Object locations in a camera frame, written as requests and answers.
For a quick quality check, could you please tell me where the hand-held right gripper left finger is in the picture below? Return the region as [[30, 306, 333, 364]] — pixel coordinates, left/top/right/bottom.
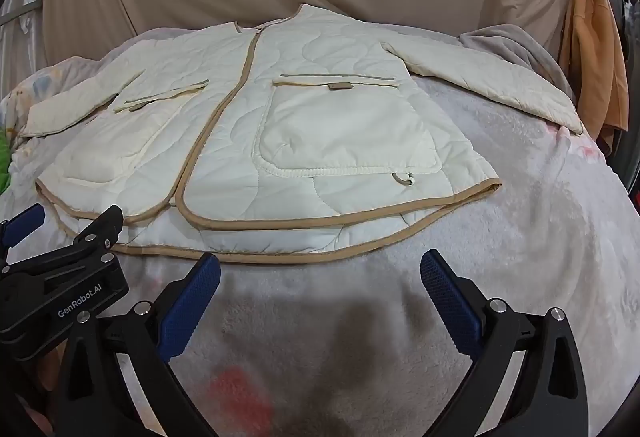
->
[[52, 253, 221, 437]]

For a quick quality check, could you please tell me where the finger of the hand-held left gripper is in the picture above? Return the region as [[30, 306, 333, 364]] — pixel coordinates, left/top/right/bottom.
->
[[0, 203, 47, 268], [60, 205, 125, 268]]

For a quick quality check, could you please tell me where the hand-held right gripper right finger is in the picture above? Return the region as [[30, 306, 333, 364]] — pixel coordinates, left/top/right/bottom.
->
[[421, 250, 589, 437]]

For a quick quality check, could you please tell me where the cream quilted jacket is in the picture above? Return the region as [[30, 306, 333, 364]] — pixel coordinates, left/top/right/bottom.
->
[[19, 3, 585, 265]]

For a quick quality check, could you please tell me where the green cloth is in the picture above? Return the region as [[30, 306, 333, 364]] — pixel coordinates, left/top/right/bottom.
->
[[0, 126, 13, 195]]

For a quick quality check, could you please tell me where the grey floral blanket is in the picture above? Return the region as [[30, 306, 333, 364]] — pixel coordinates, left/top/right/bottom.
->
[[0, 58, 636, 437]]

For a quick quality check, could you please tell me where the grey fleece cloth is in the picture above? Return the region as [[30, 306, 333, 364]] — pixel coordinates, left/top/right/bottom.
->
[[459, 30, 576, 104]]

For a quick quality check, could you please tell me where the orange hanging garment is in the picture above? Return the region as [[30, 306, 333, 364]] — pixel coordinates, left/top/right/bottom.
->
[[557, 0, 629, 156]]

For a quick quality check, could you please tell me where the metal rail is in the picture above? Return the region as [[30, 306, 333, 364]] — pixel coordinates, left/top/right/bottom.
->
[[0, 0, 43, 26]]

